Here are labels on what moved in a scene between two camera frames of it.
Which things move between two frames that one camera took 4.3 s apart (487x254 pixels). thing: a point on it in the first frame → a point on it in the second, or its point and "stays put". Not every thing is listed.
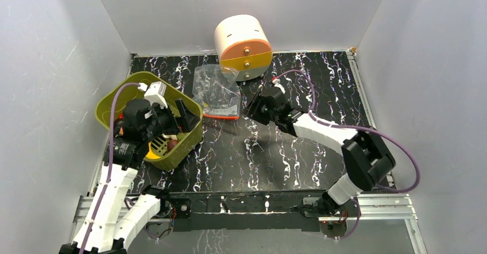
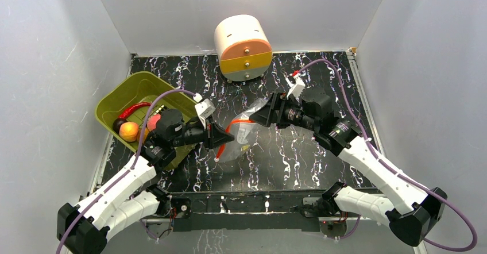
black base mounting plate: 235,211 stays put
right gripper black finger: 251,105 → 271,113
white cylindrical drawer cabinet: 243,44 stays put
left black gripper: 186,120 → 213,135
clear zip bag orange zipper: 212,85 → 246,133
